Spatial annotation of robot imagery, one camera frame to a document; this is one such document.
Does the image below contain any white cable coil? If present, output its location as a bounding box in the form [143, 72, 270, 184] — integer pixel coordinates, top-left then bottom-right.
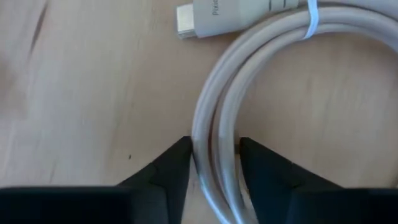
[175, 0, 398, 224]

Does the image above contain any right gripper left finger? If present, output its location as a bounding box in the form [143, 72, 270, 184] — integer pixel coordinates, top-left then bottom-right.
[0, 136, 193, 224]

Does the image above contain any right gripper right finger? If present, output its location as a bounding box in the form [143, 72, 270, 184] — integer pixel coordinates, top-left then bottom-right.
[239, 136, 398, 224]

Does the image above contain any white twist tie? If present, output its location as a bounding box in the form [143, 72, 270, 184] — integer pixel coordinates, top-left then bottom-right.
[303, 0, 321, 40]

